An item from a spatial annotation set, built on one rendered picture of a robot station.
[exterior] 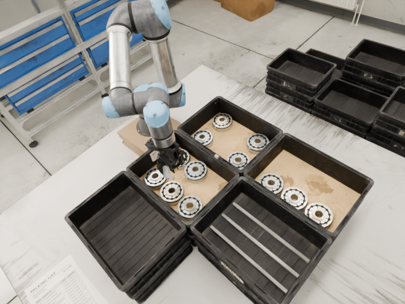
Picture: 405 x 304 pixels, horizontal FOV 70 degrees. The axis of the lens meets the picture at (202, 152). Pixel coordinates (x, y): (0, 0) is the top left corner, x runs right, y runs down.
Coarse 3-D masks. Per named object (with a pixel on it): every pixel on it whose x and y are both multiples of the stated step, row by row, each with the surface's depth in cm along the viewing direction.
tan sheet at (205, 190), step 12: (192, 156) 138; (168, 180) 131; (180, 180) 130; (204, 180) 129; (216, 180) 128; (156, 192) 128; (192, 192) 126; (204, 192) 125; (216, 192) 124; (204, 204) 121
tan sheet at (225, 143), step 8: (200, 128) 149; (208, 128) 148; (232, 128) 146; (240, 128) 146; (216, 136) 144; (224, 136) 144; (232, 136) 143; (240, 136) 142; (248, 136) 142; (216, 144) 141; (224, 144) 140; (232, 144) 140; (240, 144) 139; (216, 152) 138; (224, 152) 137; (232, 152) 137; (248, 152) 136
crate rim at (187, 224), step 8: (184, 136) 133; (192, 144) 130; (208, 152) 126; (136, 160) 127; (216, 160) 122; (128, 168) 125; (232, 168) 119; (136, 176) 122; (144, 184) 119; (152, 192) 116; (160, 200) 113; (168, 208) 111; (176, 216) 108
